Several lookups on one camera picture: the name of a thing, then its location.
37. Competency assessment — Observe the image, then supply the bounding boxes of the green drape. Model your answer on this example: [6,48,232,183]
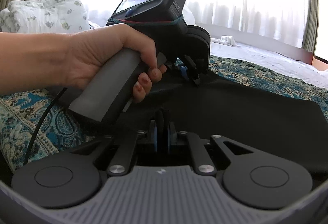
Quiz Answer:
[302,0,319,54]

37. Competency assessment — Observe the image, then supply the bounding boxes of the white green floral pillow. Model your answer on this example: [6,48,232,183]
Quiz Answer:
[1,0,90,34]

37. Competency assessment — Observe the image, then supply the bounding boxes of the black pants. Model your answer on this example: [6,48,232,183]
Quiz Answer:
[77,71,327,181]

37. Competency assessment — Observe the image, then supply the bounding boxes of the black camera box with screen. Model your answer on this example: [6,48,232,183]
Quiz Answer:
[107,0,187,33]

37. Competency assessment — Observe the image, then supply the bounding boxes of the black cable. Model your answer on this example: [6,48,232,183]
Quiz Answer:
[23,86,68,166]

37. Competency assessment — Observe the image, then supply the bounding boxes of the person's left hand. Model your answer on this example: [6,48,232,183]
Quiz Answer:
[57,24,166,103]

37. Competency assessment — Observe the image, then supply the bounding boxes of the small white rolled cloth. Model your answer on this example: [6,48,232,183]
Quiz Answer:
[211,35,236,46]

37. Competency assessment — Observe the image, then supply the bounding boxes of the wooden bed footboard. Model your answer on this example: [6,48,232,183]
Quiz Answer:
[311,55,328,71]

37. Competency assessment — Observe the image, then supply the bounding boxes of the teal paisley bedspread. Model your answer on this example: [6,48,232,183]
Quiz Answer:
[0,56,328,173]

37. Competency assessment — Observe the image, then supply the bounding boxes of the person's left forearm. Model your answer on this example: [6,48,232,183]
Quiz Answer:
[1,32,71,95]

